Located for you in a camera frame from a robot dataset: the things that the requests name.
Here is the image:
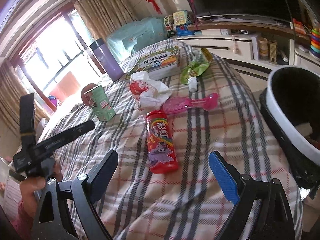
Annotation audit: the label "green drink carton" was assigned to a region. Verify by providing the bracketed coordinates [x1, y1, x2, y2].
[86, 85, 116, 121]

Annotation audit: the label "red candy tube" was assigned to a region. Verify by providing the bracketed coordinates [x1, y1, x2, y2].
[145, 110, 179, 174]

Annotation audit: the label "pink hairbrush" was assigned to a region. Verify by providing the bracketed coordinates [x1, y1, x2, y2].
[162, 93, 219, 114]

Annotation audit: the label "white red plastic bag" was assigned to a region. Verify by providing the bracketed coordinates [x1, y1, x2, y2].
[130, 71, 172, 113]

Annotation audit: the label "white trash bin black liner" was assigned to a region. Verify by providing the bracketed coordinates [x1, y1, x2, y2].
[259, 65, 319, 189]

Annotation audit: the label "person's left hand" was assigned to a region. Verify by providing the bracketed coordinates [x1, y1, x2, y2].
[20, 177, 47, 218]

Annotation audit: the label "red apple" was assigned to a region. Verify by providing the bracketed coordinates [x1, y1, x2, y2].
[81, 83, 97, 106]

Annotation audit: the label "plaid tablecloth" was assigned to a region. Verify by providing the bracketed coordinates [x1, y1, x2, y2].
[37, 38, 304, 240]

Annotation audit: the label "small white bottle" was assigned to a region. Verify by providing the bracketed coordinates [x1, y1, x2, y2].
[187, 76, 198, 93]

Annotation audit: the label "purple thermos bottle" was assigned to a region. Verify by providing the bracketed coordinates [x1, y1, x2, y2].
[90, 38, 124, 81]

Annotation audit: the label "green snack bag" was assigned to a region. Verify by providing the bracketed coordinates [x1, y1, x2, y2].
[180, 48, 213, 85]

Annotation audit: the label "white tv cabinet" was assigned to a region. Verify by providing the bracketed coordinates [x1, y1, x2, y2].
[177, 20, 319, 73]

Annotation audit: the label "children's picture book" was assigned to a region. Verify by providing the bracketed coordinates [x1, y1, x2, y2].
[128, 46, 181, 80]

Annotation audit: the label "teal covered appliance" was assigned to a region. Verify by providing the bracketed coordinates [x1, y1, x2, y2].
[106, 17, 167, 62]

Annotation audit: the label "stacked round tins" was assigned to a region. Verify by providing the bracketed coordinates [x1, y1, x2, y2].
[258, 37, 268, 60]

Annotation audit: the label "beige curtain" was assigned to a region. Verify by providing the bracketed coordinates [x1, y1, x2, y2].
[71, 0, 137, 40]

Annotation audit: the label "red toy telephone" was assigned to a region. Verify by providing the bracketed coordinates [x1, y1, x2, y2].
[292, 18, 306, 35]

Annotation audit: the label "toy cash register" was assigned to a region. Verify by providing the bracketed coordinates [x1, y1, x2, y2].
[172, 10, 195, 36]

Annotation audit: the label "rainbow stacking ring toy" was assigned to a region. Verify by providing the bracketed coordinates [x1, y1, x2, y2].
[309, 28, 320, 61]

